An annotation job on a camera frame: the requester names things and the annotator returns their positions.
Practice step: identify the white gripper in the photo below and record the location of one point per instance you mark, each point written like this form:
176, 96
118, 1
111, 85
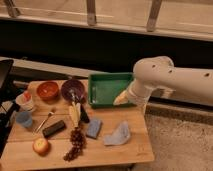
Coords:
136, 93

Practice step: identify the blue sponge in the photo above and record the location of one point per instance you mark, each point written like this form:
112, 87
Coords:
94, 128

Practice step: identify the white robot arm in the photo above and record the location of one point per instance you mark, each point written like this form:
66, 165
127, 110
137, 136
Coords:
159, 73

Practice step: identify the purple bowl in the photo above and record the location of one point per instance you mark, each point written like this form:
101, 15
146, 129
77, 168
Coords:
76, 86

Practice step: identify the red bowl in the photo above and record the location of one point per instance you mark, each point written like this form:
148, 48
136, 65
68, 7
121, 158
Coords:
47, 90

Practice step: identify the green plastic tray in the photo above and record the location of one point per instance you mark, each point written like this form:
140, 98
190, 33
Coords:
104, 88

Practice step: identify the light blue cloth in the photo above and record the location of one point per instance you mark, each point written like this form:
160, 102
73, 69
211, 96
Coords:
120, 135

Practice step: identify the yellow corn cob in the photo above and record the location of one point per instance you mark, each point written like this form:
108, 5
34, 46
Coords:
74, 114

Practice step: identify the bunch of dark grapes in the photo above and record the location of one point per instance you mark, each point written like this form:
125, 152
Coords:
78, 142

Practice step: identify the wooden table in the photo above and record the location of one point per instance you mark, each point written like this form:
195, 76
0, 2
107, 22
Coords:
18, 154

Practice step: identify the black rectangular block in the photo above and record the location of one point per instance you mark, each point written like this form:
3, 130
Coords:
53, 129

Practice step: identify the red yellow apple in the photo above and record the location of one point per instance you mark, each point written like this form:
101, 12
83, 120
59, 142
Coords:
41, 146

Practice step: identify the white cup with red item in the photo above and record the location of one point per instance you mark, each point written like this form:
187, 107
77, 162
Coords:
25, 101

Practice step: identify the blue plastic cup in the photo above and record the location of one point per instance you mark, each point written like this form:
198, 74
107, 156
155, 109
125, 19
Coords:
24, 119

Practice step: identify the black device at left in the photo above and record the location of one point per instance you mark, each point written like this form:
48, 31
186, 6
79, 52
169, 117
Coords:
8, 92

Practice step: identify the black handled utensil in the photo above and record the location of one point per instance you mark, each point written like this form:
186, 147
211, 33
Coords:
83, 115

